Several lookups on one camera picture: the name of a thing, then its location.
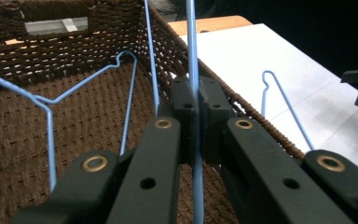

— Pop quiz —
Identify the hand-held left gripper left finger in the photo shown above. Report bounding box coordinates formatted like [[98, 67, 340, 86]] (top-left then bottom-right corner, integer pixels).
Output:
[[105, 76, 199, 224]]

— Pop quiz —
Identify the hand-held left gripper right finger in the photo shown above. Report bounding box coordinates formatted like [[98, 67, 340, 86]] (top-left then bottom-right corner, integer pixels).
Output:
[[199, 77, 352, 224]]

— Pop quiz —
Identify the blue wire hanger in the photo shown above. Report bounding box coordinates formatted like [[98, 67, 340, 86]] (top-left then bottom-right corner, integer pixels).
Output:
[[260, 70, 315, 152], [0, 49, 139, 192], [143, 0, 205, 224]]

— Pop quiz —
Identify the brown woven basket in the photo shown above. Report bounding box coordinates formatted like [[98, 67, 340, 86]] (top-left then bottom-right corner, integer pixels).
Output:
[[0, 0, 306, 224]]

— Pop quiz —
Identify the white board sheet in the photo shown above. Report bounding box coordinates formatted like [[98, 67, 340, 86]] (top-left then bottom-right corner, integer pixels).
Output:
[[180, 22, 358, 181]]

